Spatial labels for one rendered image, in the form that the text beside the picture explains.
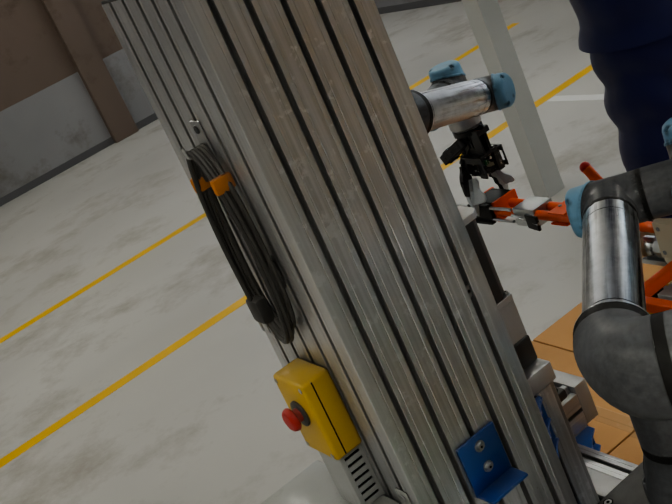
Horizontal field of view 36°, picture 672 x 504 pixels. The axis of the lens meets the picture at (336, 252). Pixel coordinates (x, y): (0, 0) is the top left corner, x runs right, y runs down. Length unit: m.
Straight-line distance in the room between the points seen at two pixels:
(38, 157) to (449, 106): 10.31
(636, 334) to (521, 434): 0.49
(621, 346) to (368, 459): 0.53
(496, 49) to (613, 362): 4.28
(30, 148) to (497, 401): 10.77
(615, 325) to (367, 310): 0.36
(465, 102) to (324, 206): 0.78
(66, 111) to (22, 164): 0.78
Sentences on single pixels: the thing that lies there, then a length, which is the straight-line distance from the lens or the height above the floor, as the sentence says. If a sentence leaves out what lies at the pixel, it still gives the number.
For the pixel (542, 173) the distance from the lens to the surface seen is 5.57.
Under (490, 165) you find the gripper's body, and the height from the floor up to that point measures 1.31.
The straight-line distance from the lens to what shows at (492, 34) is 5.35.
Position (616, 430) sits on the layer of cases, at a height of 0.54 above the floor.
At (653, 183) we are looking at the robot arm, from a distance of 1.49.
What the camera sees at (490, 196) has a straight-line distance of 2.48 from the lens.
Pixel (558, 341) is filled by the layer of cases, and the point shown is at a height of 0.54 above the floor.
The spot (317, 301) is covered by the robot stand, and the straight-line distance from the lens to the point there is 1.37.
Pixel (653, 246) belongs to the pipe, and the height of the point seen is 1.15.
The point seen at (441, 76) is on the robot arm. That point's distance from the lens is 2.33.
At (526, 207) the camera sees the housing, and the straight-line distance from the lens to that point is 2.37.
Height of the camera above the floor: 2.10
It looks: 20 degrees down
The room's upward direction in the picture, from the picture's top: 25 degrees counter-clockwise
